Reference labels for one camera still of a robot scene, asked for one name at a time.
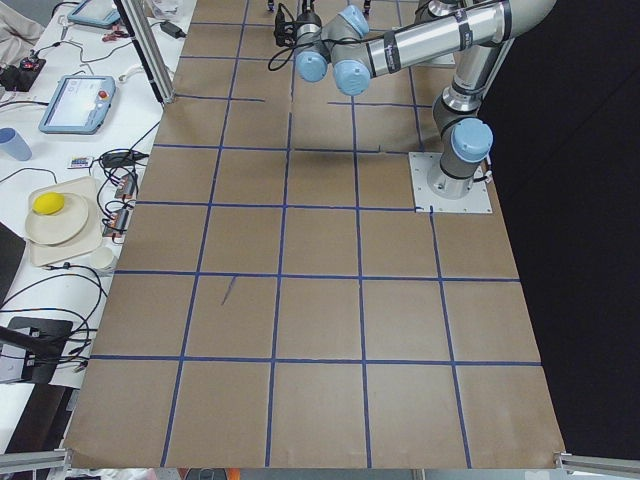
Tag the yellow lemon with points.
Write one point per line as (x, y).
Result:
(48, 203)

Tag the black power adapter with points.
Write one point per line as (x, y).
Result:
(172, 30)

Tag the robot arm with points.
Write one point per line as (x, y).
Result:
(476, 33)

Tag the beige tray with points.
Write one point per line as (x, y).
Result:
(86, 241)

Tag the blue plastic cup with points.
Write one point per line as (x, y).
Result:
(14, 145)

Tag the aluminium frame post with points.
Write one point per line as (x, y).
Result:
(137, 25)

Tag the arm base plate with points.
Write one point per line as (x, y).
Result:
(436, 192)

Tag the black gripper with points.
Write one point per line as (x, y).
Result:
(306, 4)

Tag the beige plate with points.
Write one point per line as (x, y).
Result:
(60, 227)

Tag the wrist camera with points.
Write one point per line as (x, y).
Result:
(284, 27)

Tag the white paper cup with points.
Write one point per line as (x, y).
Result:
(103, 260)

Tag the blue teach pendant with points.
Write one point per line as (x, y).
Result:
(79, 105)

